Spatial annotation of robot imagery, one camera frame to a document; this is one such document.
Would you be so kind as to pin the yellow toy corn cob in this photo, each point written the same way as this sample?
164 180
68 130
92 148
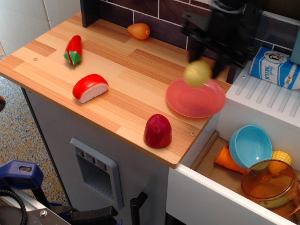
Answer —
279 161

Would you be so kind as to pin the blue clamp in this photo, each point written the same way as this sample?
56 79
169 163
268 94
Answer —
21 175

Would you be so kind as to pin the yellow toy potato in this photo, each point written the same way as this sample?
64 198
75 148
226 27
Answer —
197 73

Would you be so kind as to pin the dark red toy pepper half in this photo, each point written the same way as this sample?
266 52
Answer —
158 132

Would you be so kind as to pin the grey toy ice dispenser panel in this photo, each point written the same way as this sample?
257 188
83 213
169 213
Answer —
100 174

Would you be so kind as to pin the orange toy ice cream cone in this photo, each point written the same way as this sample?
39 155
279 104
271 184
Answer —
225 159

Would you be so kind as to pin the transparent orange plastic pot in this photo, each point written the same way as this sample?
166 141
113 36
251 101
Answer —
279 192

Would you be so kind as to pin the black ridged clamp bar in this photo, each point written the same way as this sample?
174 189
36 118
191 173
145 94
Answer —
103 216

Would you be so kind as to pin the blue and white milk carton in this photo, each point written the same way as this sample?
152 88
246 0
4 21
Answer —
275 67

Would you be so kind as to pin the red toy chili pepper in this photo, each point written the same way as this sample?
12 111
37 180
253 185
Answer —
73 51

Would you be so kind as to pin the white toy sink basin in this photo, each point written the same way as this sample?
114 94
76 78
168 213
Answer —
201 192

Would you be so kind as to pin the pink plastic plate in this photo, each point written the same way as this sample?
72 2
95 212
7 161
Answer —
195 102

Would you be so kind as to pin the black cabinet door handle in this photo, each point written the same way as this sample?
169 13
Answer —
135 205

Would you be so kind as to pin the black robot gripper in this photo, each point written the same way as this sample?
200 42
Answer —
223 31

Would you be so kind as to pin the orange toy fruit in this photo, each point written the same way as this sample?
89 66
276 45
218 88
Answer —
140 31

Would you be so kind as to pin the light blue plastic bowl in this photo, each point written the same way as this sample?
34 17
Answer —
250 145

